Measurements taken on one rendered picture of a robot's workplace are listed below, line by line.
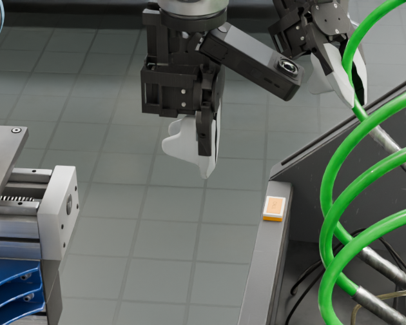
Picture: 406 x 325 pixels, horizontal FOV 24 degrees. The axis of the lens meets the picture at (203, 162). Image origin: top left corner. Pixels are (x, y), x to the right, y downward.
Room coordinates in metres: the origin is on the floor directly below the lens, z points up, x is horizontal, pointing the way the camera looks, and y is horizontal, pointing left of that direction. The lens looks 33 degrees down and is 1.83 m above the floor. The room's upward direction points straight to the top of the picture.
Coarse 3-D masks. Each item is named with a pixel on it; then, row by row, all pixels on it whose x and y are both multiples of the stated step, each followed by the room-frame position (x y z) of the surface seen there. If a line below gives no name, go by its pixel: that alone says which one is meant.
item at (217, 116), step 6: (216, 114) 0.92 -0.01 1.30; (180, 120) 0.94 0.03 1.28; (216, 120) 0.91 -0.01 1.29; (174, 126) 0.94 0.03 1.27; (216, 126) 0.91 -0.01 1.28; (174, 132) 0.94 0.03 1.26; (216, 132) 0.92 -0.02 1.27; (216, 138) 0.92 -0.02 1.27; (216, 144) 0.91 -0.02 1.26; (216, 150) 0.92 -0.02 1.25; (216, 156) 0.91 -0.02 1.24; (216, 162) 0.91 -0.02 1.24
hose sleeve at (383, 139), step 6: (378, 126) 1.09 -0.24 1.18; (372, 132) 1.09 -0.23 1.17; (378, 132) 1.08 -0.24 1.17; (384, 132) 1.09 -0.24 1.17; (378, 138) 1.08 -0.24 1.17; (384, 138) 1.08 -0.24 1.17; (390, 138) 1.08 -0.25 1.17; (384, 144) 1.08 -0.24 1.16; (390, 144) 1.07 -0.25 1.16; (396, 144) 1.08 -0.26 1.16; (390, 150) 1.07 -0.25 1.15; (396, 150) 1.07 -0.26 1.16; (402, 168) 1.06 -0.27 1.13
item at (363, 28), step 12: (396, 0) 1.08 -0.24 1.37; (372, 12) 1.10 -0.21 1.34; (384, 12) 1.09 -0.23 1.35; (360, 24) 1.11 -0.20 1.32; (372, 24) 1.10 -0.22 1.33; (360, 36) 1.11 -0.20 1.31; (348, 48) 1.11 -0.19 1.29; (348, 60) 1.11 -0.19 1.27; (348, 72) 1.11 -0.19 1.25; (360, 108) 1.10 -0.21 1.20; (360, 120) 1.10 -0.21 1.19
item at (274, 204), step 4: (272, 200) 1.23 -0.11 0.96; (276, 200) 1.23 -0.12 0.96; (280, 200) 1.23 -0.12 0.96; (268, 204) 1.21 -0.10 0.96; (272, 204) 1.21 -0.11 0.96; (276, 204) 1.21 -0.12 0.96; (280, 204) 1.21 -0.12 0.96; (268, 208) 1.20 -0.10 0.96; (272, 208) 1.20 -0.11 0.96; (276, 208) 1.20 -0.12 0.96; (280, 208) 1.20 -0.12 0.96; (268, 212) 1.19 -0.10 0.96; (272, 212) 1.19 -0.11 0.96; (276, 212) 1.19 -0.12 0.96; (264, 216) 1.19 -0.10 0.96; (272, 220) 1.19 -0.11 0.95; (276, 220) 1.19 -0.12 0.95; (280, 220) 1.19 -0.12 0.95
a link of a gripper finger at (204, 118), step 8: (208, 96) 0.88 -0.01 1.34; (208, 104) 0.88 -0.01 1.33; (200, 112) 0.87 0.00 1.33; (208, 112) 0.87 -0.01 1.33; (200, 120) 0.87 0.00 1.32; (208, 120) 0.87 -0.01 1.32; (200, 128) 0.87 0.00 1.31; (208, 128) 0.87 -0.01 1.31; (200, 136) 0.87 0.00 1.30; (208, 136) 0.87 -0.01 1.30; (200, 144) 0.88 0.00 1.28; (208, 144) 0.87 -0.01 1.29; (200, 152) 0.88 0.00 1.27; (208, 152) 0.88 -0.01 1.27
